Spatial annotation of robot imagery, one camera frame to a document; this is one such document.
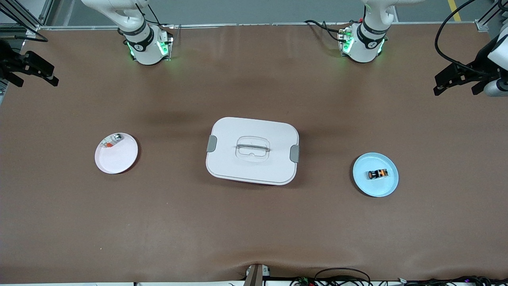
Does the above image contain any small silver orange component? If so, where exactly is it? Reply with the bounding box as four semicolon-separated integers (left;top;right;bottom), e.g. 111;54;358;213
101;134;123;149

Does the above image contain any pink round plate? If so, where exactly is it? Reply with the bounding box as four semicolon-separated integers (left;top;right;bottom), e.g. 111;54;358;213
94;133;139;174

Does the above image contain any blue round plate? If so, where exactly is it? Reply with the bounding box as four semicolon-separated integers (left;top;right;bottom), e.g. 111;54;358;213
353;153;399;198

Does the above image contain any white lidded storage box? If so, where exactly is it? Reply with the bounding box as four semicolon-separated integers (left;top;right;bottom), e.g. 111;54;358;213
206;117;300;186

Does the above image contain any brown table mat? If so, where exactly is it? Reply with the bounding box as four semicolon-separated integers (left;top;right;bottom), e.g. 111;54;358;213
0;23;508;284

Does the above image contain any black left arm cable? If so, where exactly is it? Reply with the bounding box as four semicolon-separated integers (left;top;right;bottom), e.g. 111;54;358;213
434;0;481;77

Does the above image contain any aluminium frame post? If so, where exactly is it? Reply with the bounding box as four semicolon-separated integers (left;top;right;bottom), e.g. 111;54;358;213
0;0;54;35
475;0;508;33

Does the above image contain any black base power cable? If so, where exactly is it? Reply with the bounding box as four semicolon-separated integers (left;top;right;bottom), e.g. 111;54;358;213
304;19;350;43

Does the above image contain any black cable bundle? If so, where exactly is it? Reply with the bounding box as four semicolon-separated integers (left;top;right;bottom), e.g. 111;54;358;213
399;275;508;286

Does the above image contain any metal table edge rail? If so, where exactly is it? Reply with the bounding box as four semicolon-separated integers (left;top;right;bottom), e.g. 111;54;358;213
38;21;483;31

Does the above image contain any black cable loop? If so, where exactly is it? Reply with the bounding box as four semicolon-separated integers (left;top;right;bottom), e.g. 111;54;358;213
314;267;372;286

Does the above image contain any brown table edge bracket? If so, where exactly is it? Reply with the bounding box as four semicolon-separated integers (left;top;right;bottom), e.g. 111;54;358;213
243;263;271;286

